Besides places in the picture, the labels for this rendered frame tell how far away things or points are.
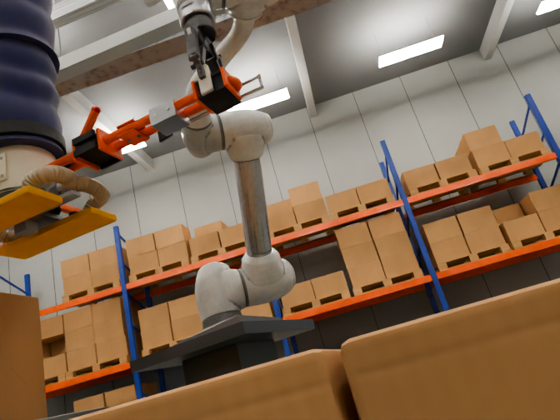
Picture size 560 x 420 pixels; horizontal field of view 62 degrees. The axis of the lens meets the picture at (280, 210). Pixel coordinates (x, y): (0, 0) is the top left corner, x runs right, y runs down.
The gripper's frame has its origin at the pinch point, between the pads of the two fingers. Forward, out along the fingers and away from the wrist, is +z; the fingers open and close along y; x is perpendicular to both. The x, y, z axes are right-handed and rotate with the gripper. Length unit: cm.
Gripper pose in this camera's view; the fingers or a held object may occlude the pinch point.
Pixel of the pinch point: (215, 92)
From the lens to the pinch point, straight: 112.8
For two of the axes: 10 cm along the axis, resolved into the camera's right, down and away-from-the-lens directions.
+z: 2.5, 9.0, -3.4
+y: -3.9, -2.3, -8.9
